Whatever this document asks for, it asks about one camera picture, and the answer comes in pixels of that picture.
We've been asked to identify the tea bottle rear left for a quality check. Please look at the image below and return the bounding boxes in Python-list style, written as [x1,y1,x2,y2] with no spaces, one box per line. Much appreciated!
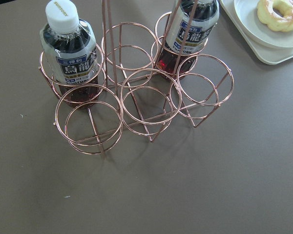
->
[40,0,98,95]

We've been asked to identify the tea bottle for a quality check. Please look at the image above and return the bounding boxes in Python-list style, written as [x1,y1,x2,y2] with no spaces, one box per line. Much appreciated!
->
[40,0,98,95]
[156,0,219,74]

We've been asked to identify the tea bottle rear right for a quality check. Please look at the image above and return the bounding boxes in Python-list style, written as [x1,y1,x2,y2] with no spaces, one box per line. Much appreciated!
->
[156,0,219,74]

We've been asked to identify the beige rabbit tray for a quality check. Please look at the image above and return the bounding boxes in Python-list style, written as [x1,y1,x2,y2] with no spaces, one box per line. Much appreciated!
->
[219,0,293,65]

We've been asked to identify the white plate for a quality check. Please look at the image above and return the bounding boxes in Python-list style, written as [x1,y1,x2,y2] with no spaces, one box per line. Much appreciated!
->
[234,0,293,49]

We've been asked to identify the glazed donut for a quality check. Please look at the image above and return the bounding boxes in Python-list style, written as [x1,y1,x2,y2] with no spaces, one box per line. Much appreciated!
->
[257,0,293,32]

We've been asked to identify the copper wire bottle rack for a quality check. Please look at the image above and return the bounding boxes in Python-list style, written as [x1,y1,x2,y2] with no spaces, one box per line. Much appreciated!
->
[39,0,234,155]

